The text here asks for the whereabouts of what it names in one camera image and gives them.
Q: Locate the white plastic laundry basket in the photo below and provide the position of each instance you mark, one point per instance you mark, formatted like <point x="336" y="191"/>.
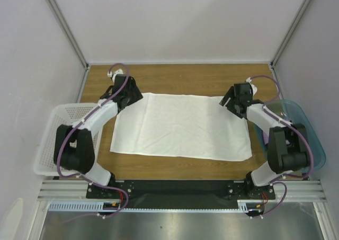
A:
<point x="64" y="114"/>

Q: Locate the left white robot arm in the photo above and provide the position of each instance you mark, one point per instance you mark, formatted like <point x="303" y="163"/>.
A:
<point x="74" y="149"/>

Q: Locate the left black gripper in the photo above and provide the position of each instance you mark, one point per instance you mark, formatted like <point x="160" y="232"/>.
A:
<point x="136" y="95"/>

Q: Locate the aluminium frame rail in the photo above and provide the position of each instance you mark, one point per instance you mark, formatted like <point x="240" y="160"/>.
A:
<point x="80" y="196"/>

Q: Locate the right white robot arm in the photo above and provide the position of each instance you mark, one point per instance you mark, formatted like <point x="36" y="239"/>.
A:
<point x="257" y="177"/>

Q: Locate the purple towel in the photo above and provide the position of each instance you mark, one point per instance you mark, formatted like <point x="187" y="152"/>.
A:
<point x="265" y="139"/>

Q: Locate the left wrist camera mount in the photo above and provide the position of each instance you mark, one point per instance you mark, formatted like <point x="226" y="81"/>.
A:
<point x="113" y="74"/>

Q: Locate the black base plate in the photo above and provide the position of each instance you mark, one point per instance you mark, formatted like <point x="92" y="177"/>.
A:
<point x="190" y="194"/>

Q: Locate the clear blue plastic tray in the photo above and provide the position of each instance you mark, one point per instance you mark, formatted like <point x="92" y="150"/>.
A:
<point x="310" y="123"/>

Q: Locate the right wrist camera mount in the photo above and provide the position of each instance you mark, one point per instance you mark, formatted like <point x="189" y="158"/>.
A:
<point x="254" y="88"/>

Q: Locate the white towel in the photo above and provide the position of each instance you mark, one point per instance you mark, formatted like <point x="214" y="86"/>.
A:
<point x="181" y="126"/>

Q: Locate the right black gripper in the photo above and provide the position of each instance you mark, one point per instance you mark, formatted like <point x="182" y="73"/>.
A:
<point x="232" y="102"/>

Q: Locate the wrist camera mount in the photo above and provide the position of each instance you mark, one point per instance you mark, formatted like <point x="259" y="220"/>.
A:
<point x="113" y="74"/>
<point x="254" y="88"/>

